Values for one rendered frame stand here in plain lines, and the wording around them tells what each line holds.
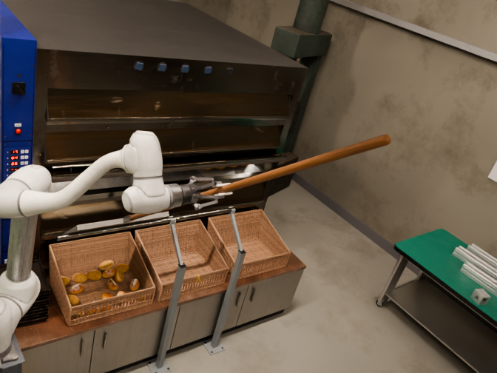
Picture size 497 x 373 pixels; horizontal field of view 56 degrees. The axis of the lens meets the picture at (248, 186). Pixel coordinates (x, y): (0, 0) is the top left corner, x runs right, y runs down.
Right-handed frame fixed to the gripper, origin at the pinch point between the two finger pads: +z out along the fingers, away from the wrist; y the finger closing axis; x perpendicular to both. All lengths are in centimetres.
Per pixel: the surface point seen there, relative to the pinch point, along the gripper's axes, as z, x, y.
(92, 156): -4, -123, -42
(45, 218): -28, -154, -11
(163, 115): 39, -105, -62
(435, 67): 361, -93, -109
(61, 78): -25, -94, -79
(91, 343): -13, -151, 70
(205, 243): 86, -159, 24
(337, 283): 253, -188, 93
